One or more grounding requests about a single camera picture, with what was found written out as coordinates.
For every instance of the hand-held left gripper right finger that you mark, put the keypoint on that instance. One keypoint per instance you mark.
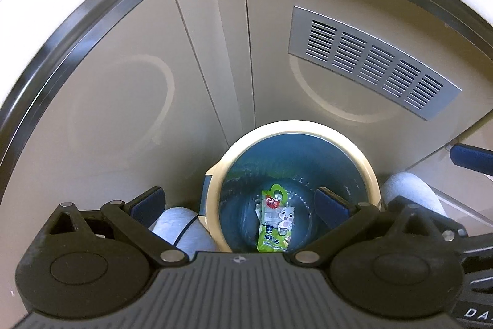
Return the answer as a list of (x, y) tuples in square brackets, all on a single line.
[(331, 207)]

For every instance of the person's left leg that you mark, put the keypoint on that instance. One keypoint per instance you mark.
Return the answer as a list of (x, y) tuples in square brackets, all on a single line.
[(185, 228)]

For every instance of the beige cabinet door with vent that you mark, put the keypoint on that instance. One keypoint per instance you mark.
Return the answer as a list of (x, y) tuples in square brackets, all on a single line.
[(277, 43)]

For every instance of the cream and blue trash bin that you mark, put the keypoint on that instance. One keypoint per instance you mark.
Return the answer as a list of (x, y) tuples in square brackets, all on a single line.
[(292, 126)]

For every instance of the silver vent grille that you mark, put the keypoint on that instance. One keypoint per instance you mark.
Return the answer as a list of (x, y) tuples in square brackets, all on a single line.
[(369, 59)]

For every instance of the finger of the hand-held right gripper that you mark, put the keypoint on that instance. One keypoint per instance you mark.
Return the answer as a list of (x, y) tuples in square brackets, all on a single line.
[(473, 158), (475, 246)]

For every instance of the person's leg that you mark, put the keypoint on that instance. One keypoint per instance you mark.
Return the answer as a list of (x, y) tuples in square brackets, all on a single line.
[(412, 186), (185, 228)]

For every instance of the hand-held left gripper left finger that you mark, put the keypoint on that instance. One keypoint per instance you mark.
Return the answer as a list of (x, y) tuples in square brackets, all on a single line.
[(148, 207)]

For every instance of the person's right leg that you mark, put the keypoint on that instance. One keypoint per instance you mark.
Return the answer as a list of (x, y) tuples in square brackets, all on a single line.
[(412, 186)]

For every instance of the green snack packet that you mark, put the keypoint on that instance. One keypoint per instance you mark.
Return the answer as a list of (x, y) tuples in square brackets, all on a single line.
[(275, 221)]

